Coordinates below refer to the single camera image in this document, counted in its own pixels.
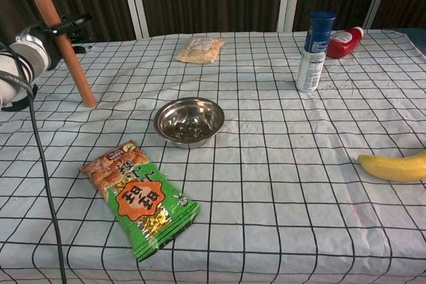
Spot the white black checkered tablecloth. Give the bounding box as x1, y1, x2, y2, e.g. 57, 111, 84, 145
0, 29, 426, 284

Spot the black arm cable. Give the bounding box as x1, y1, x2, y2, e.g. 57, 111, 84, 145
5, 43, 69, 284

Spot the yellow banana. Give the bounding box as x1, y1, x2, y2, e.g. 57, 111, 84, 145
357, 150, 426, 183

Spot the brown wooden stick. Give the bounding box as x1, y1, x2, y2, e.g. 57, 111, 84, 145
33, 0, 98, 109

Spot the stainless steel bowl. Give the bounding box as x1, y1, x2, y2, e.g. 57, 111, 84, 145
153, 96, 226, 149

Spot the beige food packet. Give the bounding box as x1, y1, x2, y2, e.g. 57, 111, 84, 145
175, 35, 226, 65

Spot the red ketchup bottle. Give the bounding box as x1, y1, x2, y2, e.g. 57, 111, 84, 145
325, 26, 365, 59

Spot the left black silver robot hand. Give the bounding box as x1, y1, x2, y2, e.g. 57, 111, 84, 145
15, 13, 94, 72

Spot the green orange snack bag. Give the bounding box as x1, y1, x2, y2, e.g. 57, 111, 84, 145
79, 140, 202, 263

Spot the blue white canister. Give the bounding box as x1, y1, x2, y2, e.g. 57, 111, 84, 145
296, 11, 337, 93

